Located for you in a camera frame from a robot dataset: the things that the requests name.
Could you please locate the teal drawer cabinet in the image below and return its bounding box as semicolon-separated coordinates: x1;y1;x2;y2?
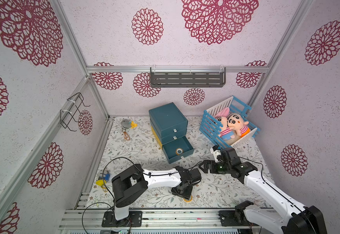
148;102;194;164

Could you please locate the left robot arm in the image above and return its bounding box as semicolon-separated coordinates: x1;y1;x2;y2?
102;164;202;227

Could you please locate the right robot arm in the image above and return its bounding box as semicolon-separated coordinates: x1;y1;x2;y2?
198;146;327;234

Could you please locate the pink plush doll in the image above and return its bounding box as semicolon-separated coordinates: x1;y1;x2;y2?
214;107;236;141

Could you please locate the blue white toy crib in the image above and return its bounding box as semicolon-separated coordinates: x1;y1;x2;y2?
200;96;260;148

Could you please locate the boy plush doll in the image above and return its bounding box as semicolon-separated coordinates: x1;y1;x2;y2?
227;113;251;137

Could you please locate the grey plush duck toy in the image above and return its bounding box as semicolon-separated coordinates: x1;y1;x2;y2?
120;119;138;130

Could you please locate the blue yellow small toy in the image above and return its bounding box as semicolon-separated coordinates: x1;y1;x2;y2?
96;173;110;188

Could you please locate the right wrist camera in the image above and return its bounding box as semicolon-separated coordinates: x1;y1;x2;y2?
210;145;221;163

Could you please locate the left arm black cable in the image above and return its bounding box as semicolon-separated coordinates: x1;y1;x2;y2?
81;157;203;229

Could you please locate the grey wall shelf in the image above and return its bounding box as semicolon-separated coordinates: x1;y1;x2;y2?
149;68;226;88

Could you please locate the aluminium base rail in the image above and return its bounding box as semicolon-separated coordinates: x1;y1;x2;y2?
58;208;305;230

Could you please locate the black wire wall rack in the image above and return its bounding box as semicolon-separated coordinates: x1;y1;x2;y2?
59;92;90;132

